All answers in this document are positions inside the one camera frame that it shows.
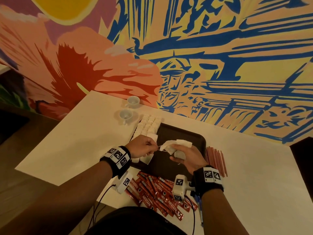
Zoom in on person's left hand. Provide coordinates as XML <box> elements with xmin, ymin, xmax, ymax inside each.
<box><xmin>125</xmin><ymin>134</ymin><xmax>159</xmax><ymax>159</ymax></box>

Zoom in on person's right hand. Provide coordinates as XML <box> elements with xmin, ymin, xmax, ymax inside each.
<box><xmin>168</xmin><ymin>143</ymin><xmax>209</xmax><ymax>175</ymax></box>

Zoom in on row of tea bags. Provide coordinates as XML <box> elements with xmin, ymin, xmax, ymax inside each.
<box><xmin>130</xmin><ymin>113</ymin><xmax>163</xmax><ymax>165</ymax></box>

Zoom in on bunch of tea bags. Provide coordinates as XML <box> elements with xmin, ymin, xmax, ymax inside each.
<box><xmin>159</xmin><ymin>139</ymin><xmax>194</xmax><ymax>161</ymax></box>

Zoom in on dark brown tray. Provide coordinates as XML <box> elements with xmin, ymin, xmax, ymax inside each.
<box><xmin>129</xmin><ymin>122</ymin><xmax>207</xmax><ymax>181</ymax></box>

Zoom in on pile of red Nescafe sachets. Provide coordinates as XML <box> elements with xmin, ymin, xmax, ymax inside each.
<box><xmin>124</xmin><ymin>171</ymin><xmax>199</xmax><ymax>222</ymax></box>

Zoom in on pile of blue sachets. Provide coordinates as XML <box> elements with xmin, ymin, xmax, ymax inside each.
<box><xmin>194</xmin><ymin>193</ymin><xmax>205</xmax><ymax>227</ymax></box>

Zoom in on person's right forearm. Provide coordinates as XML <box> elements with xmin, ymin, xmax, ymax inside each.
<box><xmin>201</xmin><ymin>189</ymin><xmax>250</xmax><ymax>235</ymax></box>

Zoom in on person's left forearm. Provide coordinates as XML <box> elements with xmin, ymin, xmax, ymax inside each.
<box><xmin>0</xmin><ymin>160</ymin><xmax>114</xmax><ymax>235</ymax></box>

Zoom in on person's black shirt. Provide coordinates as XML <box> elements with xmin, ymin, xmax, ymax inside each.
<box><xmin>83</xmin><ymin>207</ymin><xmax>189</xmax><ymax>235</ymax></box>

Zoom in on small white cup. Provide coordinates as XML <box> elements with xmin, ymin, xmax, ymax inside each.
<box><xmin>125</xmin><ymin>96</ymin><xmax>142</xmax><ymax>109</ymax></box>
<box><xmin>118</xmin><ymin>109</ymin><xmax>135</xmax><ymax>124</ymax></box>

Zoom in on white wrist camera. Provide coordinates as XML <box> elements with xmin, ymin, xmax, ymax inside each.
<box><xmin>171</xmin><ymin>174</ymin><xmax>191</xmax><ymax>201</ymax></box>
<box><xmin>115</xmin><ymin>174</ymin><xmax>134</xmax><ymax>195</ymax></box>

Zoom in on black camera cable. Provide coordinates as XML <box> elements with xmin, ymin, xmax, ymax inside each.
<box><xmin>190</xmin><ymin>196</ymin><xmax>198</xmax><ymax>235</ymax></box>
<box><xmin>88</xmin><ymin>183</ymin><xmax>118</xmax><ymax>228</ymax></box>

